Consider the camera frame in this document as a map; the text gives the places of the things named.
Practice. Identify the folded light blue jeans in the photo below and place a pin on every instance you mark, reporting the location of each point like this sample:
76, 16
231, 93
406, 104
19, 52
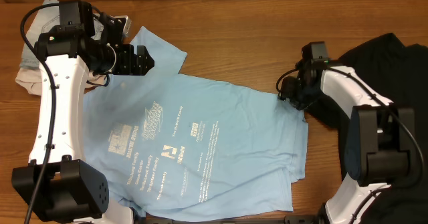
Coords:
72, 36

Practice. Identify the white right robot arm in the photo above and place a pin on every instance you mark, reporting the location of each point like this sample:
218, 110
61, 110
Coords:
380, 151

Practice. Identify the folded beige garment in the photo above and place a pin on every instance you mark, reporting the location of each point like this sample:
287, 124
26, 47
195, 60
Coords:
31, 80

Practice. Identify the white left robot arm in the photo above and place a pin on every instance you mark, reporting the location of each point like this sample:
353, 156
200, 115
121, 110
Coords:
57, 183

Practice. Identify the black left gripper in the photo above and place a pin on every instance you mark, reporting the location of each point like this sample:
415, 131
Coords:
128, 59

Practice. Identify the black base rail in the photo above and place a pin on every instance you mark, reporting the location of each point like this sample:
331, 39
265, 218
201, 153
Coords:
269, 218

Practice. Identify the black t-shirt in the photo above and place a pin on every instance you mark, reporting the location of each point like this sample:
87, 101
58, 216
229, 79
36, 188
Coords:
397, 72

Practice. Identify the light blue printed t-shirt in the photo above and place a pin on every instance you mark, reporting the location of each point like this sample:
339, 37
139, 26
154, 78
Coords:
193, 149

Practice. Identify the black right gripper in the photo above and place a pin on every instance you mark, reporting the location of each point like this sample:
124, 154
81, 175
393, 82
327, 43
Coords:
293, 95

